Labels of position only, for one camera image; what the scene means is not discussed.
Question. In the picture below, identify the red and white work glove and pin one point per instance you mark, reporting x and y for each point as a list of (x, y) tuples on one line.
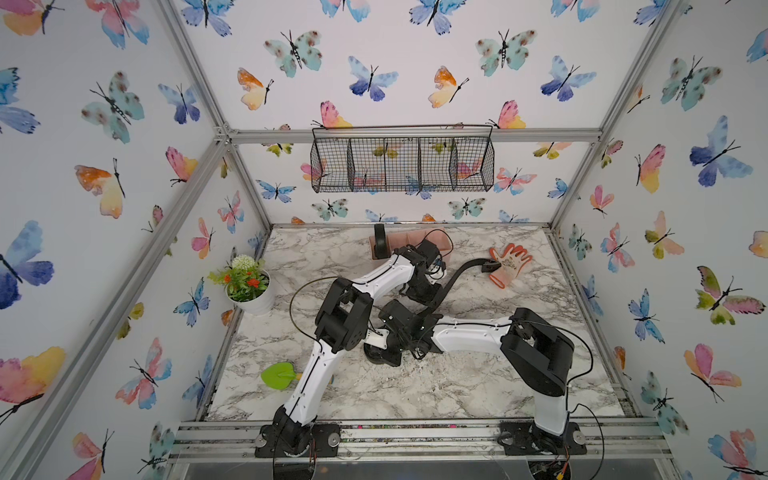
[(512, 258)]

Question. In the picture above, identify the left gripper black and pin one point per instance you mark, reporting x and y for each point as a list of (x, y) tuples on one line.
[(435, 290)]

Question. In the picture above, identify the aluminium front rail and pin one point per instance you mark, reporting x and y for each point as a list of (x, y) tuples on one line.
[(421, 440)]

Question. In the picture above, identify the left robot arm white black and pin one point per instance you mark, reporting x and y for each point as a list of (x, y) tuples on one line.
[(342, 322)]

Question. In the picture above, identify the pink divided storage box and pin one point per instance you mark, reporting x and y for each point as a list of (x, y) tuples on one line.
[(401, 238)]

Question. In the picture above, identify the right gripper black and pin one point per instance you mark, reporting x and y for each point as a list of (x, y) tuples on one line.
[(380, 356)]

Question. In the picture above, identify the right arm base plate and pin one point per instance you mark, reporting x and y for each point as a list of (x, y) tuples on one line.
[(540, 438)]

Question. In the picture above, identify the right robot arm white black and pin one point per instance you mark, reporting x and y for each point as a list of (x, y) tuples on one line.
[(541, 355)]

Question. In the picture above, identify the white flower pot with plant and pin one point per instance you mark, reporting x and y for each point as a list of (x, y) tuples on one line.
[(246, 284)]

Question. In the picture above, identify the black wire wall basket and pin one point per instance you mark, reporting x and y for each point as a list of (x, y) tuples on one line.
[(409, 159)]

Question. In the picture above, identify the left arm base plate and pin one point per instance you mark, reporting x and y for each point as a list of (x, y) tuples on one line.
[(285, 438)]

